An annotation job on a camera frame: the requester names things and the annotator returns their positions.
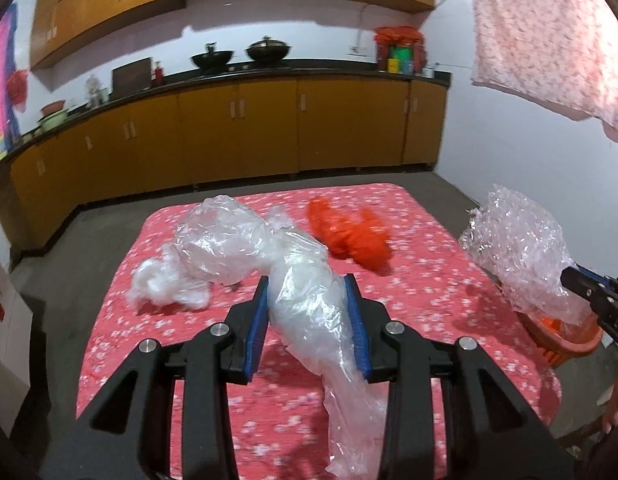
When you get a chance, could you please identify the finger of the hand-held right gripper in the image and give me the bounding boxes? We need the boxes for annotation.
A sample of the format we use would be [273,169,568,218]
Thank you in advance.
[575,264,618,288]
[560,266,599,306]

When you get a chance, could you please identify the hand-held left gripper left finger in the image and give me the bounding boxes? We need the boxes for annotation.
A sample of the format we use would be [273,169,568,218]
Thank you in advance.
[39,275,271,480]

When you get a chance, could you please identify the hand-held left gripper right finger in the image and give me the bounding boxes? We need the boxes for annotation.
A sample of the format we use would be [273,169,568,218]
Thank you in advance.
[343,274,575,480]

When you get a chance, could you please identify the red plastic basket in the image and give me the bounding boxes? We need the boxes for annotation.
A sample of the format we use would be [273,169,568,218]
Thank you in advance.
[509,305,605,368]

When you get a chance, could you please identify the long clear plastic bag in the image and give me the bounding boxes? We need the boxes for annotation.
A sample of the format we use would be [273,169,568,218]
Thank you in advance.
[266,207,390,478]

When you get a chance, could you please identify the clear bubble wrap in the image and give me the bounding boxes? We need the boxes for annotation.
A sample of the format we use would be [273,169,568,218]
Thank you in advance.
[459,184,592,326]

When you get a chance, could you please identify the person's right hand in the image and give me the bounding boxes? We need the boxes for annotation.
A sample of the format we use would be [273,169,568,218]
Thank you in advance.
[600,360,618,436]

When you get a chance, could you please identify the orange plastic bag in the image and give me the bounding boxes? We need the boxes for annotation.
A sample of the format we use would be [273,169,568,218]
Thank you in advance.
[308,197,391,276]

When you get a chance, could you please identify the red floral tablecloth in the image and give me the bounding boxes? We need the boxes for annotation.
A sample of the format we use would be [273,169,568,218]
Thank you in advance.
[76,182,562,480]

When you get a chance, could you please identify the puffed clear plastic bag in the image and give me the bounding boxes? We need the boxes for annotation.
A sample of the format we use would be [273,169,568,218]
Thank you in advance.
[174,194,271,286]

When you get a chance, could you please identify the white plastic bag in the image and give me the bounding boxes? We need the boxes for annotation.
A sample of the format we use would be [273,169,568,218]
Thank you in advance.
[130,255,212,311]

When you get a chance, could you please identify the wooden lower cabinets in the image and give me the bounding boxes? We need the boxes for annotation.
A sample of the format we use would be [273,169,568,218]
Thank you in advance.
[0,77,450,256]

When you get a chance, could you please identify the hanging pink floral sheet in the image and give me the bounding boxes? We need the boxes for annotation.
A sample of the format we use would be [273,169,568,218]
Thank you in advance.
[468,0,618,143]

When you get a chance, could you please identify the white board with flower print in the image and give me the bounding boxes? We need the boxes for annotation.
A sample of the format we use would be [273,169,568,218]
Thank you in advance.
[0,240,32,411]

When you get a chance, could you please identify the black kitchen countertop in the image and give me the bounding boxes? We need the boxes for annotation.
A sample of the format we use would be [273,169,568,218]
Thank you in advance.
[0,60,452,171]

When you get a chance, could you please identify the black wok with lid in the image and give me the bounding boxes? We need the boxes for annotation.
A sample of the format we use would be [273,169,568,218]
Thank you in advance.
[245,36,293,62]

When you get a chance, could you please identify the dark cutting board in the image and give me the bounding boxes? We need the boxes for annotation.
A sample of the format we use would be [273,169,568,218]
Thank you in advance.
[111,57,154,101]

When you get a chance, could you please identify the glass jar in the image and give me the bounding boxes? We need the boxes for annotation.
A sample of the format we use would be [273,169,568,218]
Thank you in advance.
[85,75,106,108]

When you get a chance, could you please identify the green and white basin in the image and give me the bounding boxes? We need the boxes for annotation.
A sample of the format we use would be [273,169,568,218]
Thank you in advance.
[38,110,70,133]

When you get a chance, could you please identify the hanging red plastic bag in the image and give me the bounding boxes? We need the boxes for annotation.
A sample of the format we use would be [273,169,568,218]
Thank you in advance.
[6,67,30,113]

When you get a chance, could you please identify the pink curtain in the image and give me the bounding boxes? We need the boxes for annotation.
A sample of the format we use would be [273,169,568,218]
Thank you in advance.
[0,2,20,161]

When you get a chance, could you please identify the socket cable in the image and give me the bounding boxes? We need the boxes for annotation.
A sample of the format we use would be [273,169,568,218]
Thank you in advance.
[356,4,370,48]

